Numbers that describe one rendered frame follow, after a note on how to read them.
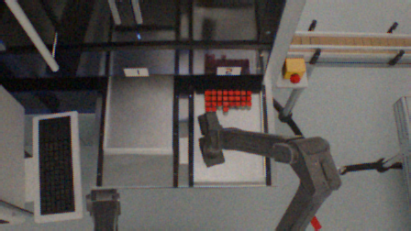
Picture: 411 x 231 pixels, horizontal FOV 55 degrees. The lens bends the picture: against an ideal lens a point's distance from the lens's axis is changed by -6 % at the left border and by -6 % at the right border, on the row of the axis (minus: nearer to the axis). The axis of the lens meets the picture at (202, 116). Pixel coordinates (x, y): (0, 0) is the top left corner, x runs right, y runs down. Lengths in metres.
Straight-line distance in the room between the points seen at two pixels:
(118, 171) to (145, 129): 0.19
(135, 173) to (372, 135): 1.64
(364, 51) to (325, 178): 1.01
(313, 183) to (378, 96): 2.03
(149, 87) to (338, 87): 1.46
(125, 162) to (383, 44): 1.16
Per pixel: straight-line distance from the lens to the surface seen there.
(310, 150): 0.90
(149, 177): 1.57
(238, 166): 1.57
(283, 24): 1.31
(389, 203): 2.68
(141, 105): 1.66
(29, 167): 1.79
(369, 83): 2.88
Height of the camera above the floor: 2.40
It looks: 69 degrees down
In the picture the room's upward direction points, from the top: straight up
